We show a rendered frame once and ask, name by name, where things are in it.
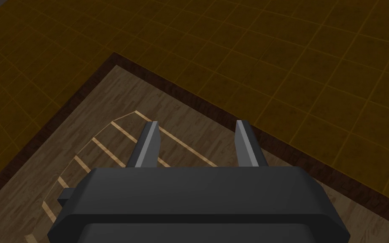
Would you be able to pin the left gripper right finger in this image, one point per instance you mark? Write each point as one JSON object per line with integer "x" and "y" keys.
{"x": 248, "y": 148}

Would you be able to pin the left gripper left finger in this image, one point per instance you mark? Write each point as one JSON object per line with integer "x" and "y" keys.
{"x": 146, "y": 148}

